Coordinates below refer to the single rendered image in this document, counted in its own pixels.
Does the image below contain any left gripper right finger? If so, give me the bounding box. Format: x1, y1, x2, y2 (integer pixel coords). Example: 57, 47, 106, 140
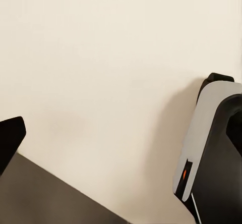
226, 116, 242, 156

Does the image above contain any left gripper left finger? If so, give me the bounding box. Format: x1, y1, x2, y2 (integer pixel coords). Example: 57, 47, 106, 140
0, 117, 26, 177

